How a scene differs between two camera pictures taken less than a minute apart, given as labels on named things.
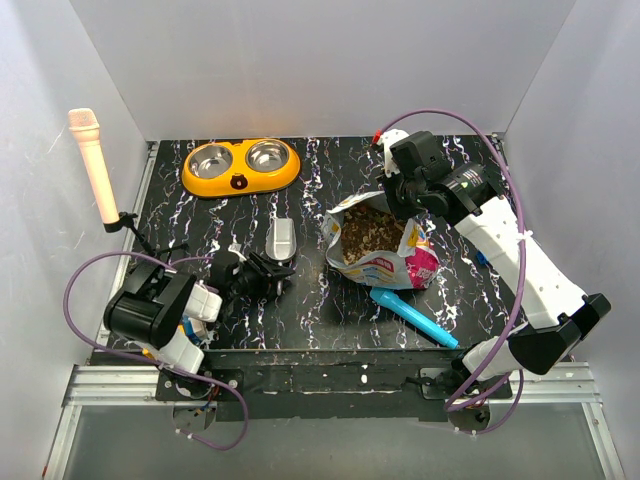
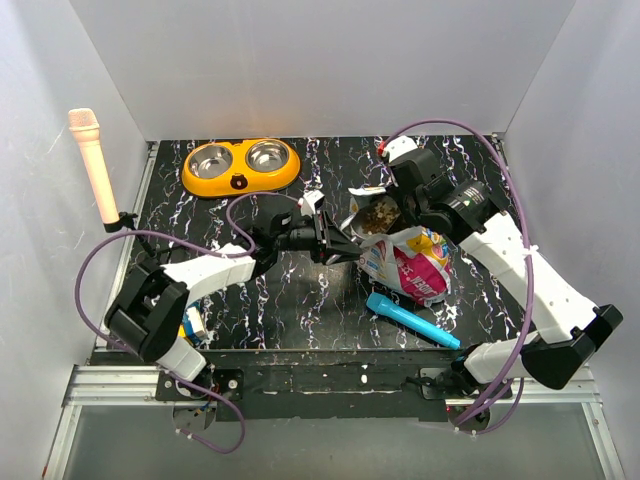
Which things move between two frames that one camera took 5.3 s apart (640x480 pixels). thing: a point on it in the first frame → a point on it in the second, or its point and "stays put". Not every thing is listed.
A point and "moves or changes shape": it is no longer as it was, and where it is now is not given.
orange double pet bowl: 239,167 stays put
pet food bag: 365,241 moves or changes shape
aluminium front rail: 103,385 stays put
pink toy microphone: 83,122 stays put
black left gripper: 269,276 → 325,252
